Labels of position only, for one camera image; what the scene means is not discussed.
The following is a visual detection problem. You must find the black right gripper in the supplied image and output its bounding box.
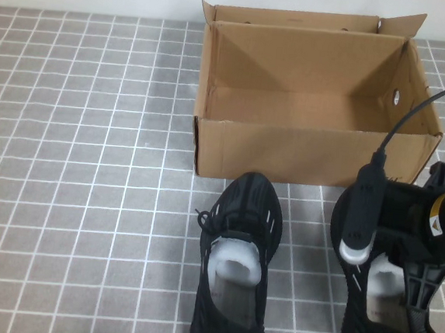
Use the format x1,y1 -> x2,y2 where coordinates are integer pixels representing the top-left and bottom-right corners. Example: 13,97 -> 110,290
367,155 -> 445,333

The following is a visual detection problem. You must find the white foam shoe stuffing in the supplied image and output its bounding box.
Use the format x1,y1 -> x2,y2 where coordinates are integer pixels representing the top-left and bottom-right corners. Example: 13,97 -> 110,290
366,251 -> 410,308
206,234 -> 266,290

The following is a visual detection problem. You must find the brown cardboard shoe box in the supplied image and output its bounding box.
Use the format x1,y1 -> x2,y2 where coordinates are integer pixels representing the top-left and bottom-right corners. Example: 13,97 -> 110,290
185,0 -> 445,198

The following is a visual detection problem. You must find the black sneaker with bow laces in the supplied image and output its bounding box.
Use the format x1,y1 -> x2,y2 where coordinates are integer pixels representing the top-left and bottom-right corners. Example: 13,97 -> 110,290
186,167 -> 288,333

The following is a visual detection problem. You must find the grey grid pattern tablecloth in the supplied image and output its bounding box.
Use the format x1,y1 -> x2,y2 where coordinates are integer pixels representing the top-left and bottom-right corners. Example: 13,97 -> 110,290
0,1 -> 445,333

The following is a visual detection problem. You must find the black camera cable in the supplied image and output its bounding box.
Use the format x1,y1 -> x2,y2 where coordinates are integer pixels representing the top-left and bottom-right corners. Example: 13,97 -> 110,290
377,69 -> 445,160

